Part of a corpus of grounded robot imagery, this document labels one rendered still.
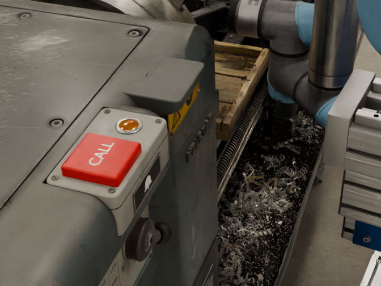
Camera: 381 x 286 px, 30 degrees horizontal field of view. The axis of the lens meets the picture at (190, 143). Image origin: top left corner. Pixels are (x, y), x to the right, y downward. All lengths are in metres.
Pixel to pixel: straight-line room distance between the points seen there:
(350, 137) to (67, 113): 0.43
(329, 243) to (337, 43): 1.31
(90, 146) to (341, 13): 0.57
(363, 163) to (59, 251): 0.54
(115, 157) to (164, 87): 0.15
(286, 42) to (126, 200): 0.68
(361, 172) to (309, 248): 1.34
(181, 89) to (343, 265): 1.61
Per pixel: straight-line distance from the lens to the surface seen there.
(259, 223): 1.61
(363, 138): 1.02
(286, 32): 1.29
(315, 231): 2.44
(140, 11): 1.08
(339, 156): 1.05
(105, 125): 0.75
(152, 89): 0.81
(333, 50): 1.18
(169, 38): 0.91
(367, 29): 0.84
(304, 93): 1.27
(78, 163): 0.69
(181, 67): 0.84
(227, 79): 1.51
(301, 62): 1.32
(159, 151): 0.74
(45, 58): 0.89
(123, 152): 0.69
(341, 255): 2.38
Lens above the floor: 1.69
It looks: 37 degrees down
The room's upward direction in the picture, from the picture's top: 2 degrees counter-clockwise
